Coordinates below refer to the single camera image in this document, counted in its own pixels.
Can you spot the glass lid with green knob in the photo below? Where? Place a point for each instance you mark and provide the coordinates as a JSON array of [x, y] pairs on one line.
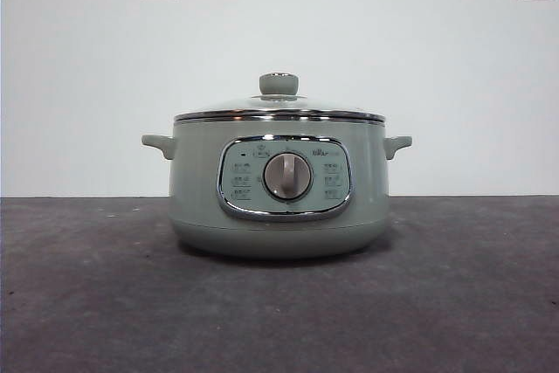
[[278, 82]]

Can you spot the pale green electric pot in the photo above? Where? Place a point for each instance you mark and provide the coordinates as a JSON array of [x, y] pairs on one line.
[[196, 216]]

